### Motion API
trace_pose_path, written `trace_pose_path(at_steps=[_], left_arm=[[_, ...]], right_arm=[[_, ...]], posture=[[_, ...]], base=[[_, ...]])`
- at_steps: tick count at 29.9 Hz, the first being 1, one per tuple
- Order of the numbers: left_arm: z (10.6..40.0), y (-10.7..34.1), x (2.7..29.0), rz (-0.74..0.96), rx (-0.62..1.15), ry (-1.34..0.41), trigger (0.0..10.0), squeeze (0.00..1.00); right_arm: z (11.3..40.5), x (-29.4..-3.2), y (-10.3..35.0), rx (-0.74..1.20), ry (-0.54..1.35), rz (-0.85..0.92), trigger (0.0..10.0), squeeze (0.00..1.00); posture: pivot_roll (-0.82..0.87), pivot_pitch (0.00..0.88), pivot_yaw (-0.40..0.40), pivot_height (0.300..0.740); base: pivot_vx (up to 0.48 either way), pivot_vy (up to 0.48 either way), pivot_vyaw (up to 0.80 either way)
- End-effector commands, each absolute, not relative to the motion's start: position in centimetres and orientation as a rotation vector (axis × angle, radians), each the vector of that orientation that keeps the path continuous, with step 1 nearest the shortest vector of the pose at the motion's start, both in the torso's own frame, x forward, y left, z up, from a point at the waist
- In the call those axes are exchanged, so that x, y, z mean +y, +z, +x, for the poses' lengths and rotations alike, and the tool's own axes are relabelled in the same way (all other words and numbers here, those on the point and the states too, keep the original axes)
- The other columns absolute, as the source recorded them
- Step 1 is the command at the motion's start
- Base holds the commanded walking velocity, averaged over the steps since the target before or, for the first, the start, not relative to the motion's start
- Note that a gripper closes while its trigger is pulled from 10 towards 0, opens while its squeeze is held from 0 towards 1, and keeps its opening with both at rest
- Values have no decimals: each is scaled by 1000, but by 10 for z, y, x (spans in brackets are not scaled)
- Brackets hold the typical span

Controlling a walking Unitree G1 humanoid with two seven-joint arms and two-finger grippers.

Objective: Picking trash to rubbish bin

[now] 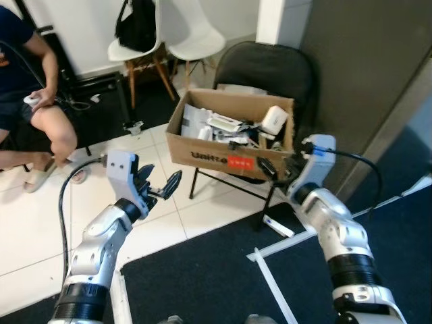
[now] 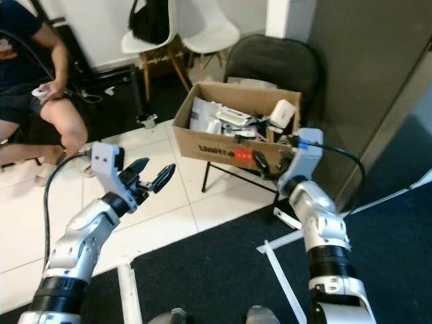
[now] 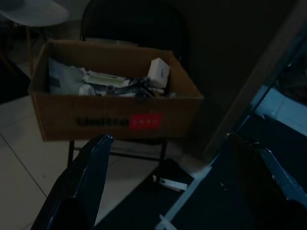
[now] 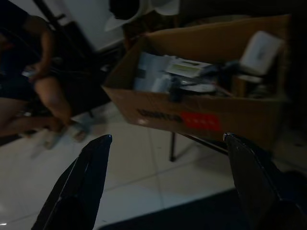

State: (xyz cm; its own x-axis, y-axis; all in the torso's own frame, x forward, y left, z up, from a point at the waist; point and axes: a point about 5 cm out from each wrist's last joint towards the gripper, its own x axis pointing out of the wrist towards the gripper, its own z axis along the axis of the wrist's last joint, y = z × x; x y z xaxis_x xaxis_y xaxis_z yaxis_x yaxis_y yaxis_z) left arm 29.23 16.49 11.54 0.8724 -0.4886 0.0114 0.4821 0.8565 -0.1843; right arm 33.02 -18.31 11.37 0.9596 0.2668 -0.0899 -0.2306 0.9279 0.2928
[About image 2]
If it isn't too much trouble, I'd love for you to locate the white flat device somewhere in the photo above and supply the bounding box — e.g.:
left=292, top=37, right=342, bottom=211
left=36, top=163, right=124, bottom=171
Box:
left=215, top=110, right=252, bottom=130

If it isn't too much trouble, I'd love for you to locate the white power adapter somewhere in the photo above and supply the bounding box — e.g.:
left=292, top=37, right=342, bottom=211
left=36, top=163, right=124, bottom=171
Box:
left=268, top=99, right=297, bottom=130

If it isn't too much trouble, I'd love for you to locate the brown cardboard box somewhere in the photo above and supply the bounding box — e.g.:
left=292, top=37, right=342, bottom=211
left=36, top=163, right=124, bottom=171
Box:
left=171, top=81, right=302, bottom=176

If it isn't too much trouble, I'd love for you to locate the white printed paper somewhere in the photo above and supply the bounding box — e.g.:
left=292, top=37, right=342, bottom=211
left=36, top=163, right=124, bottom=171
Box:
left=190, top=97, right=221, bottom=134

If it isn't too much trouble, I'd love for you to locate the beige slipper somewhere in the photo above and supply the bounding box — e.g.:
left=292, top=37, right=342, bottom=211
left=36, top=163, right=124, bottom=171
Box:
left=32, top=162, right=56, bottom=187

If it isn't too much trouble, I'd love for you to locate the black low metal stand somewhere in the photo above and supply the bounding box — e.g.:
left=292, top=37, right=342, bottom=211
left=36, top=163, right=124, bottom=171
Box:
left=34, top=20, right=144, bottom=124

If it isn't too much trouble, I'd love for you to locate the black folding chair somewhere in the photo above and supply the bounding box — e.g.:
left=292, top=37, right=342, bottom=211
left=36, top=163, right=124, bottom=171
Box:
left=201, top=34, right=323, bottom=218

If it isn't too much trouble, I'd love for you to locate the black floor mat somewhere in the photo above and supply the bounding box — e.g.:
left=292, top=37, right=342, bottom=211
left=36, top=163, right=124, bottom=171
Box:
left=0, top=115, right=432, bottom=324

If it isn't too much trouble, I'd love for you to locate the white chair with backpack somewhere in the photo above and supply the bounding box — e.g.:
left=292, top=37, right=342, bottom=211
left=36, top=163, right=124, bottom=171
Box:
left=121, top=0, right=188, bottom=103

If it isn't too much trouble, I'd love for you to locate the white handheld controller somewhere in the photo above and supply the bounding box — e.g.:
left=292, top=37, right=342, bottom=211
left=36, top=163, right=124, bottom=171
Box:
left=33, top=86, right=56, bottom=103

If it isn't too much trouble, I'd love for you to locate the grey left robot foot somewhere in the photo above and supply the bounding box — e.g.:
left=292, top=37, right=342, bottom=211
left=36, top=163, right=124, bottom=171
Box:
left=147, top=308, right=194, bottom=324

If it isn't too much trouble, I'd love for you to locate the grey robot foot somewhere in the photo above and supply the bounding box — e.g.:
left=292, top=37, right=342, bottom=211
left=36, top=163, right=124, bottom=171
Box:
left=147, top=308, right=194, bottom=324
left=246, top=304, right=282, bottom=324

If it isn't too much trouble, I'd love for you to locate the empty white chair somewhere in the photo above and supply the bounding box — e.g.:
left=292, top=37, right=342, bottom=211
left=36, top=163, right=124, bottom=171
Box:
left=179, top=0, right=241, bottom=83

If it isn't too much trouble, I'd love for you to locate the grey right robot foot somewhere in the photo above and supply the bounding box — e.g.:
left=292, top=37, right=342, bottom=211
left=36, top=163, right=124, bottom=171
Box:
left=246, top=304, right=282, bottom=324

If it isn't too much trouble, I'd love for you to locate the black backpack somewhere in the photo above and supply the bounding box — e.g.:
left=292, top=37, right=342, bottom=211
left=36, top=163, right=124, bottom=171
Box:
left=129, top=0, right=171, bottom=46

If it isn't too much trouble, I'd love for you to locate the seated person in dark shirt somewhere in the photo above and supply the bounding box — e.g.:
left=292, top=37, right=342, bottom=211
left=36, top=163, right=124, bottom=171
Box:
left=0, top=0, right=97, bottom=169

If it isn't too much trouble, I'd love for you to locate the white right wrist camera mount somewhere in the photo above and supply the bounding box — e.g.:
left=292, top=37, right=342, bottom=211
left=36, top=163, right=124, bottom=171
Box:
left=282, top=128, right=324, bottom=187

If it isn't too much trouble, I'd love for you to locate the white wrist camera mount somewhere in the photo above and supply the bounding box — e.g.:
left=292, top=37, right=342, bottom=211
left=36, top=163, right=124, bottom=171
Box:
left=90, top=142, right=130, bottom=203
left=282, top=128, right=324, bottom=187

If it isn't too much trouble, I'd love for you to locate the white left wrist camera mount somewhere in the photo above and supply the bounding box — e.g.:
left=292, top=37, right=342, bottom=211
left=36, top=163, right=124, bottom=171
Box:
left=90, top=142, right=130, bottom=203

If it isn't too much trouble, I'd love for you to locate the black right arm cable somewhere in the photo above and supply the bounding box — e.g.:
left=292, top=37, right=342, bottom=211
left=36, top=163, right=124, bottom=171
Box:
left=294, top=137, right=368, bottom=203

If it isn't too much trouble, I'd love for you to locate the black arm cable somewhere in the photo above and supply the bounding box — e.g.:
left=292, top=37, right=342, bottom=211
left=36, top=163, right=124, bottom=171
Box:
left=294, top=137, right=368, bottom=203
left=43, top=151, right=97, bottom=272

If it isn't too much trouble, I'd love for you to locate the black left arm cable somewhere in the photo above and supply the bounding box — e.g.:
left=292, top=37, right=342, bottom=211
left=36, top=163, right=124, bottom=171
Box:
left=43, top=151, right=97, bottom=272

